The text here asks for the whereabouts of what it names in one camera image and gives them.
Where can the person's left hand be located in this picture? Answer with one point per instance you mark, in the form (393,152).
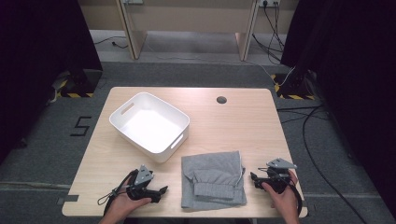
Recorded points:
(124,203)

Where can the grey pants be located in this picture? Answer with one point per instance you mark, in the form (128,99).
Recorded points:
(213,183)

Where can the person's right hand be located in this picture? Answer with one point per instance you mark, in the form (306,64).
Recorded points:
(285,199)

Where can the white wall socket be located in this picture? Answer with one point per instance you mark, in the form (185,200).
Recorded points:
(269,2)

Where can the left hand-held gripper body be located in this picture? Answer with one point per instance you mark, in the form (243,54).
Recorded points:
(144,176)

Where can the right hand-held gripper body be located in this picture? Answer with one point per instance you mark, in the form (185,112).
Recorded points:
(278,174)

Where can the white power strip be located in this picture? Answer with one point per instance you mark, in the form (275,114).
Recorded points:
(133,1)

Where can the black curtain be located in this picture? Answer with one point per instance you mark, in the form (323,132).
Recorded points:
(358,77)
(37,62)

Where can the white plastic bin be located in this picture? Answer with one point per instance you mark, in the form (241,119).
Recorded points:
(151,129)

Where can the black stand base striped tape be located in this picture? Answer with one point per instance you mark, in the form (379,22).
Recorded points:
(292,87)
(79,85)

